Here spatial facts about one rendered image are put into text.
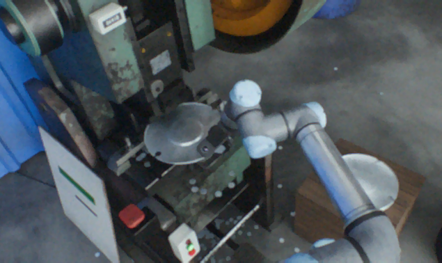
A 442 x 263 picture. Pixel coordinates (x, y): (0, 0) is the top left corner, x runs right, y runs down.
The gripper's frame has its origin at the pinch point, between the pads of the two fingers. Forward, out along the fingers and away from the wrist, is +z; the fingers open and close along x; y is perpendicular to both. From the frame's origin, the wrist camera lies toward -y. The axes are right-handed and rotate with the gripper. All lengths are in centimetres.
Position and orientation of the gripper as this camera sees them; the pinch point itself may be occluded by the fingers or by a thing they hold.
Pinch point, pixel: (214, 150)
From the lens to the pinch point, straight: 132.5
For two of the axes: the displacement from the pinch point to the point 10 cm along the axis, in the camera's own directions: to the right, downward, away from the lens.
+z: -2.2, 4.4, 8.7
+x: -7.2, -6.7, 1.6
